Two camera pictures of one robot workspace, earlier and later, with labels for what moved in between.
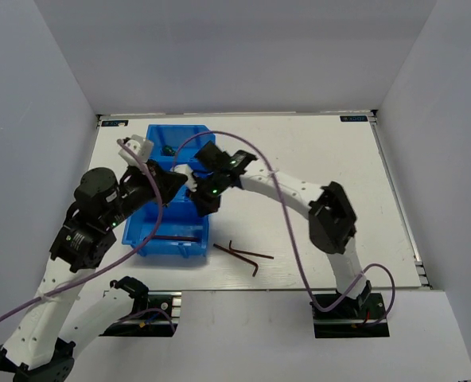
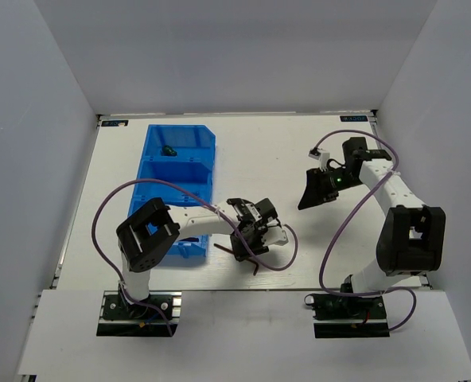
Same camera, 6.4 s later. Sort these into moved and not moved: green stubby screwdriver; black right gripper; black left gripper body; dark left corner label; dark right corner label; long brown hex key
Moved: black right gripper; black left gripper body
Not moved: long brown hex key; dark left corner label; dark right corner label; green stubby screwdriver
